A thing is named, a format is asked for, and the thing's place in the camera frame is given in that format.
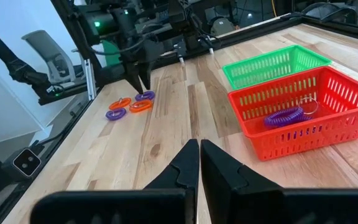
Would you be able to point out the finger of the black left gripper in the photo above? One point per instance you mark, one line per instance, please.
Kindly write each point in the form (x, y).
(146, 73)
(134, 74)

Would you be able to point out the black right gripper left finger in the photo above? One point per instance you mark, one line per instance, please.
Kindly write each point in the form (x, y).
(188, 168)

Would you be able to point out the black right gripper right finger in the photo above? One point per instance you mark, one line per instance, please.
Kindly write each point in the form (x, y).
(219, 177)

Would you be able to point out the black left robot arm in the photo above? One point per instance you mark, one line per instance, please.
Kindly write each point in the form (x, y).
(104, 25)

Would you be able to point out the grey office chair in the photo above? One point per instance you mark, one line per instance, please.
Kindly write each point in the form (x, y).
(45, 46)

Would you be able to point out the red plastic basket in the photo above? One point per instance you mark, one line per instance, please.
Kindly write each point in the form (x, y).
(337, 115)

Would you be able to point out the green plastic basket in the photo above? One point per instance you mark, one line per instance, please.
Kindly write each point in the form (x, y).
(294, 62)

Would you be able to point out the black mesh office chair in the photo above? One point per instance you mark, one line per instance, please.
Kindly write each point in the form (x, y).
(328, 11)

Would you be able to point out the small white-tipped post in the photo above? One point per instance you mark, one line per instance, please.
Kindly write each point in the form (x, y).
(210, 49)
(181, 58)

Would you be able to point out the silver aluminium frame post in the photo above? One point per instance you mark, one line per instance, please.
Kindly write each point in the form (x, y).
(90, 81)

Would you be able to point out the black frame post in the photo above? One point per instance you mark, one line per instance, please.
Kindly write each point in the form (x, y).
(73, 34)

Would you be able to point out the black table edge rail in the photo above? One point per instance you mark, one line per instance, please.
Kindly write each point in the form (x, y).
(337, 27)
(259, 31)
(56, 144)

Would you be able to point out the black diagonal frame strut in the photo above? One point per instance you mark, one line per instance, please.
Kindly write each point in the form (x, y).
(17, 67)

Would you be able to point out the black table-level camera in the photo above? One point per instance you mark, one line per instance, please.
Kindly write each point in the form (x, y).
(26, 162)

